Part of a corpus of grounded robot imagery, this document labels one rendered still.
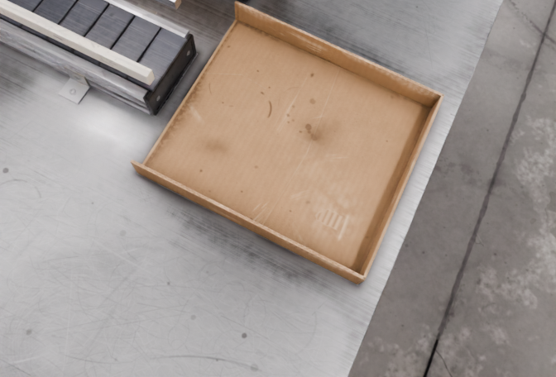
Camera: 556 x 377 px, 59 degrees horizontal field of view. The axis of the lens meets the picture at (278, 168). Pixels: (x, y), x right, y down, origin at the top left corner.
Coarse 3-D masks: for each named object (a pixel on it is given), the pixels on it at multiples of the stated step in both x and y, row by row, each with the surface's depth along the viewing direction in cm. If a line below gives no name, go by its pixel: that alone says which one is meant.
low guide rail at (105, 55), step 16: (0, 0) 59; (16, 16) 59; (32, 16) 58; (48, 32) 58; (64, 32) 58; (80, 48) 58; (96, 48) 57; (112, 64) 58; (128, 64) 57; (144, 80) 57
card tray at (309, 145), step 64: (256, 64) 67; (320, 64) 67; (192, 128) 63; (256, 128) 64; (320, 128) 64; (384, 128) 65; (192, 192) 57; (256, 192) 61; (320, 192) 61; (384, 192) 62; (320, 256) 55
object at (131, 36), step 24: (24, 0) 63; (48, 0) 63; (72, 0) 63; (96, 0) 63; (72, 24) 62; (96, 24) 62; (120, 24) 62; (144, 24) 63; (72, 48) 61; (120, 48) 61; (144, 48) 61; (168, 48) 62; (120, 72) 60
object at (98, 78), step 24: (120, 0) 64; (0, 24) 62; (168, 24) 63; (24, 48) 65; (48, 48) 61; (192, 48) 65; (96, 72) 60; (168, 72) 61; (120, 96) 63; (144, 96) 60; (168, 96) 65
